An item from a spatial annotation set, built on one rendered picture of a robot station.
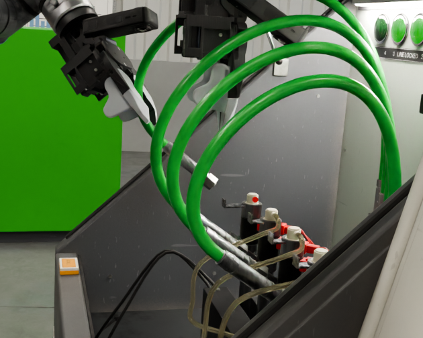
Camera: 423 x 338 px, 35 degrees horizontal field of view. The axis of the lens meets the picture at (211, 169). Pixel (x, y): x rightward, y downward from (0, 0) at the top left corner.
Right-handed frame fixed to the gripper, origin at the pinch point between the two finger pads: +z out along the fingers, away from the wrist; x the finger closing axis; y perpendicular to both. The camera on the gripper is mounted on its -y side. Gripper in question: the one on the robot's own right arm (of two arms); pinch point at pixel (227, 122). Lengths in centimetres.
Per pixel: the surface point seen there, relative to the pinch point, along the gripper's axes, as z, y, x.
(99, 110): 40, -11, -318
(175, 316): 40.9, -0.5, -27.4
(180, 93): -4.5, 8.5, 8.7
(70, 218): 108, 4, -318
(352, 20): -14.6, -17.9, -2.0
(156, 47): -9.0, 8.0, -12.8
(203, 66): -7.7, 6.0, 8.6
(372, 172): 10.8, -32.5, -18.0
